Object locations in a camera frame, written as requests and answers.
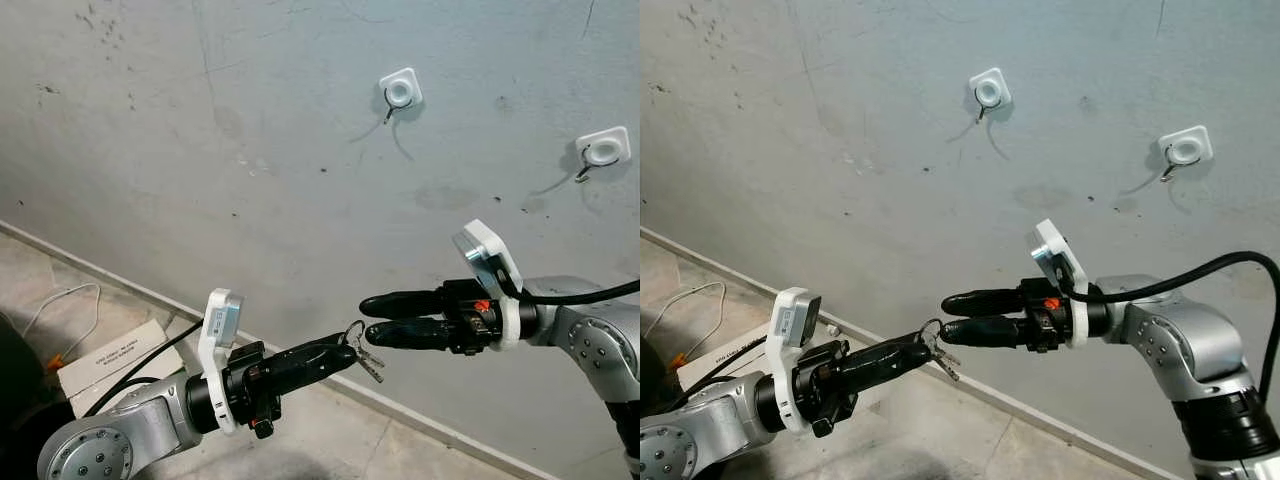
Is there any white cardboard box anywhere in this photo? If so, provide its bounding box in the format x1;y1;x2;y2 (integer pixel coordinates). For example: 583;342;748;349
57;320;171;391
678;322;776;396

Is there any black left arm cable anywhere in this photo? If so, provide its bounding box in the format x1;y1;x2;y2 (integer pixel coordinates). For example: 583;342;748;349
680;335;776;389
85;320;206;419

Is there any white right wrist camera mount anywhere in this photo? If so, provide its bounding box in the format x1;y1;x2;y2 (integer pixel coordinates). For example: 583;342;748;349
452;220;541;351
1025;218;1111;351

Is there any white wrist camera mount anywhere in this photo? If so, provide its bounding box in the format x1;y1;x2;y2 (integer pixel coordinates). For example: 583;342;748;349
772;287;823;436
197;288;246;436
452;220;541;351
1025;218;1111;351

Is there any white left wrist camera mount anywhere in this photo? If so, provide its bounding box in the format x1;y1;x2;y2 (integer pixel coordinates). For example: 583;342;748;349
197;288;246;436
772;287;823;436

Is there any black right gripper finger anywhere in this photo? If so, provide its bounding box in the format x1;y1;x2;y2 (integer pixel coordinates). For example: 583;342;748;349
365;318;453;353
945;316;1026;351
940;288;1026;319
360;288;451;319

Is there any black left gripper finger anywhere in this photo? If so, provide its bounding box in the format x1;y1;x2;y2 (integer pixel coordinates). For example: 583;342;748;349
275;340;353;369
846;338;926;367
278;350;358;393
848;348;933;393

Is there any white floor cable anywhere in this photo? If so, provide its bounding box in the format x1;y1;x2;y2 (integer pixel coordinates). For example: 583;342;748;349
650;283;726;346
22;283;103;361

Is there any white adhesive wall hook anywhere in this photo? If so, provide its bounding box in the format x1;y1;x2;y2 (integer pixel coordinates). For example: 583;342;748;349
575;126;632;184
1158;125;1214;184
379;67;424;126
968;67;1013;124

